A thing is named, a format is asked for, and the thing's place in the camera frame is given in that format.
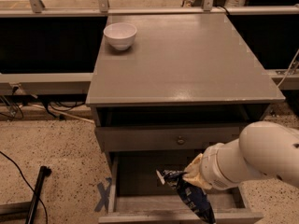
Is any blue chip bag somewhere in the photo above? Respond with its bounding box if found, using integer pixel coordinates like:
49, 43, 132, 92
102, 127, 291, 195
156, 170, 216, 224

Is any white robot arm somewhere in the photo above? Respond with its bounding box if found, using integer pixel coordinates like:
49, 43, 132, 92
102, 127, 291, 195
183, 121, 299, 190

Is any round brass drawer knob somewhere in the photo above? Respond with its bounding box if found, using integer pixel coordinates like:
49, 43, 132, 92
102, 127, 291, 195
177, 136, 185, 146

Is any open lower grey drawer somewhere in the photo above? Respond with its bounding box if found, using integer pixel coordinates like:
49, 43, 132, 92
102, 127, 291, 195
99, 149, 263, 224

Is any grey wooden drawer cabinet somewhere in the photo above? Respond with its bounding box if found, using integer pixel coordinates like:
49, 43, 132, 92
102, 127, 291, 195
86, 14, 283, 224

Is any grey top drawer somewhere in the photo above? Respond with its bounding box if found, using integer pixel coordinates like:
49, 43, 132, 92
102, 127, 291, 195
95, 122, 248, 152

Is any blue tape cross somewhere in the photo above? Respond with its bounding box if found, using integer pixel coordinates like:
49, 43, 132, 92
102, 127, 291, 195
94, 177, 112, 212

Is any white ceramic bowl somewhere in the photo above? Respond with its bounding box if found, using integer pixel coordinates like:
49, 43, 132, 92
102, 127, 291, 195
104, 22, 137, 50

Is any cable bundle under rail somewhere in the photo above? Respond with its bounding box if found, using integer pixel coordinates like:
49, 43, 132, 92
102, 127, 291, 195
0, 86, 94, 124

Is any black floor cable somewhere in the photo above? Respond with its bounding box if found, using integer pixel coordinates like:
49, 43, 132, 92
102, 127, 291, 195
0, 150, 49, 224

